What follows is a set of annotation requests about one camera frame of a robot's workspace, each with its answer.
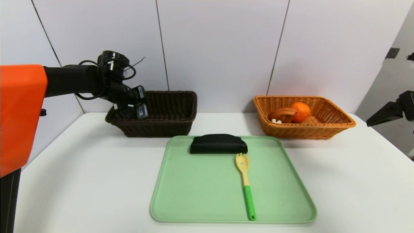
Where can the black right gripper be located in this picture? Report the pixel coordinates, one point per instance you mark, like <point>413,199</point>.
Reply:
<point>408,105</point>

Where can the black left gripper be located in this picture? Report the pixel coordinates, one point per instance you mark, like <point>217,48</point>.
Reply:
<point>129,96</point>

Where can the orange fruit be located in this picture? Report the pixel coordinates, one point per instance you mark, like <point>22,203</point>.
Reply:
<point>300,112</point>

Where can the toy waffle cake with cream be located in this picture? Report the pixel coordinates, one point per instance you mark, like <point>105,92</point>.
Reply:
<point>283,115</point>

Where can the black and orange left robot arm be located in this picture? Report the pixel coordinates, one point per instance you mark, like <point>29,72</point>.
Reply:
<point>19,113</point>

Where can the dark brown wicker basket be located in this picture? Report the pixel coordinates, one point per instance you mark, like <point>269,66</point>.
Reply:
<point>168,126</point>

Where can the orange wicker basket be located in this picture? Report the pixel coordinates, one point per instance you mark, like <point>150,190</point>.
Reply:
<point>323,129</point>

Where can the black leather glasses case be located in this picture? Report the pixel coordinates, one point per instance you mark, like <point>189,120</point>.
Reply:
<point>218,144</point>

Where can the light green plastic tray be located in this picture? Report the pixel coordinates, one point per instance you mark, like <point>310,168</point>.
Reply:
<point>200,194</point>

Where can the dark wall fixture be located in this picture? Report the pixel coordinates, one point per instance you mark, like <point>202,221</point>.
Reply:
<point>392,53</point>

